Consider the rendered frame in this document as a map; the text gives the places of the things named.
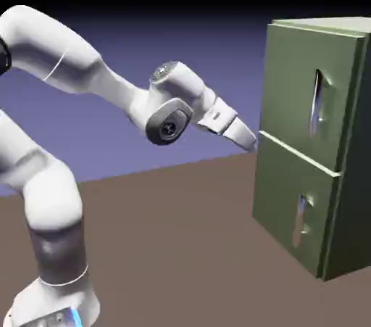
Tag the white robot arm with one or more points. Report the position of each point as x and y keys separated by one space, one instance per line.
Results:
x=52 y=54

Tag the green cabinet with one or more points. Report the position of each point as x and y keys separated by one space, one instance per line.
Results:
x=345 y=158

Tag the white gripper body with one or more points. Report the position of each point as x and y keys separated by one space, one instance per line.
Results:
x=241 y=131

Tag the tall green cabinet door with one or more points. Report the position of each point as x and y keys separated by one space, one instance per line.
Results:
x=289 y=86

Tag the short green cabinet door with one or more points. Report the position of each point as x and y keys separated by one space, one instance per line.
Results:
x=278 y=202

